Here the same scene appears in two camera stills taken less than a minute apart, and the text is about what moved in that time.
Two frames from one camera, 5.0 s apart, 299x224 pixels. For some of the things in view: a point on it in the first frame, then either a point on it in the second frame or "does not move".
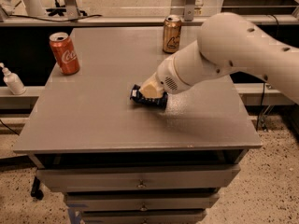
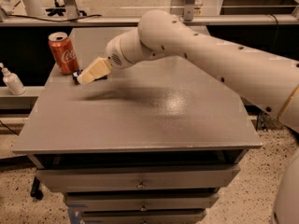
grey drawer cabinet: (119, 161) does not move
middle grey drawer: (142, 202) does not move
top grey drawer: (138, 176) does not move
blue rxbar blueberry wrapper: (136, 94) to (75, 76)
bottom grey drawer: (144, 217) does not move
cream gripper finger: (152, 88) to (99, 68)
